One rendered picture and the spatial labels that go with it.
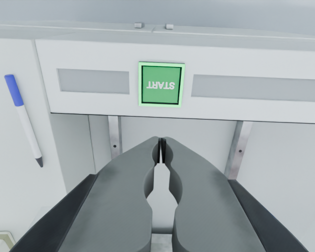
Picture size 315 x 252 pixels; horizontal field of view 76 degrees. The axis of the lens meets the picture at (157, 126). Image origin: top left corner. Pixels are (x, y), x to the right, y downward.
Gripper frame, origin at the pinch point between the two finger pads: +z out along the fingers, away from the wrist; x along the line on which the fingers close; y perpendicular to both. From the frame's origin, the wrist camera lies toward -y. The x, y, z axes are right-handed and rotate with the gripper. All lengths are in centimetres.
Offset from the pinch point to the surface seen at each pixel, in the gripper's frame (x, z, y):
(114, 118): -8.6, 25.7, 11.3
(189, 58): 3.3, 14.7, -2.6
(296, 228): 43, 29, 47
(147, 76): -1.7, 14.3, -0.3
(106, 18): -29, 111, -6
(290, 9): 67, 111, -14
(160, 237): 2, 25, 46
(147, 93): -1.6, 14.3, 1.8
